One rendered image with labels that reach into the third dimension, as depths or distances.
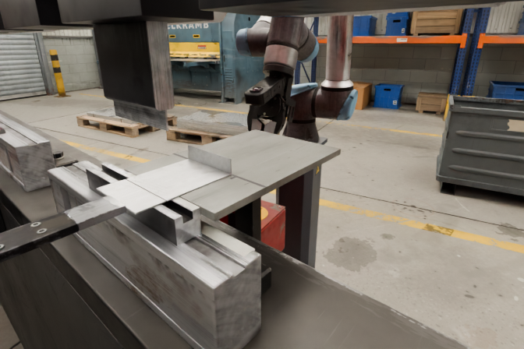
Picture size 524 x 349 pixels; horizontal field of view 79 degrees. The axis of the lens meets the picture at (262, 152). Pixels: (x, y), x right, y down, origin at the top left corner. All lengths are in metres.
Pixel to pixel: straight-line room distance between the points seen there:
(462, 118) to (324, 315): 2.51
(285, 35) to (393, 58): 6.18
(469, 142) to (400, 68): 4.20
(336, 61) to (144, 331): 0.99
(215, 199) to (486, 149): 2.64
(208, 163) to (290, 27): 0.42
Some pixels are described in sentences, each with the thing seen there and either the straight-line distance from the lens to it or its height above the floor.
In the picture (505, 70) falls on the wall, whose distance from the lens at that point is 6.92.
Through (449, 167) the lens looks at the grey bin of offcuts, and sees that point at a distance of 2.91.
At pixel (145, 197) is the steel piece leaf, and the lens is 0.36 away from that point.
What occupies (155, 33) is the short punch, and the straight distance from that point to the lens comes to 0.30.
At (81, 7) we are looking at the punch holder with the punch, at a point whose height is 1.19.
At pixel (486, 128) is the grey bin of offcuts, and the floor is 0.56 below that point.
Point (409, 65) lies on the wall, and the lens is 6.86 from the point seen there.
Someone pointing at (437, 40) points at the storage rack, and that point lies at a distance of 5.75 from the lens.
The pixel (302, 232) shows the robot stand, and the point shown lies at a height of 0.40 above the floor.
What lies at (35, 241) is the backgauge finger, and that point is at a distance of 0.33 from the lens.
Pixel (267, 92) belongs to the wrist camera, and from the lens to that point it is 0.66.
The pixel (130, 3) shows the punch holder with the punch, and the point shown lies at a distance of 0.25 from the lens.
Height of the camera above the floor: 1.16
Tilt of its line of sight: 19 degrees down
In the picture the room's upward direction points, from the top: straight up
